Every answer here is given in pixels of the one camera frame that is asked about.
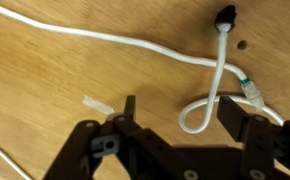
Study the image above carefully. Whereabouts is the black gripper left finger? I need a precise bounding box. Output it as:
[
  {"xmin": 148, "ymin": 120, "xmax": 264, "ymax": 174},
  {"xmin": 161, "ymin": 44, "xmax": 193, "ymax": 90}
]
[{"xmin": 43, "ymin": 95, "xmax": 199, "ymax": 180}]

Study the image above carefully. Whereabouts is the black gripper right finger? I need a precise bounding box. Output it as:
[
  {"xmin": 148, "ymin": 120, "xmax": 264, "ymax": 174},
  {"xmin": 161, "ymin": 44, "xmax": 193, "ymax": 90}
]
[{"xmin": 216, "ymin": 95, "xmax": 290, "ymax": 180}]

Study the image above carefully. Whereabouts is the white rope with black cap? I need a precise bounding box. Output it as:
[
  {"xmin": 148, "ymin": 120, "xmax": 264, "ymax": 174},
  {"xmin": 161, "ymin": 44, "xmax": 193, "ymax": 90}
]
[{"xmin": 0, "ymin": 0, "xmax": 287, "ymax": 180}]

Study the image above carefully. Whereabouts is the clear tape piece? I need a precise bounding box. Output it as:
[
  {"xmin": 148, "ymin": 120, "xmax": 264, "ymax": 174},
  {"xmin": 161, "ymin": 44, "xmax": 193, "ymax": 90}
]
[{"xmin": 82, "ymin": 95, "xmax": 116, "ymax": 115}]

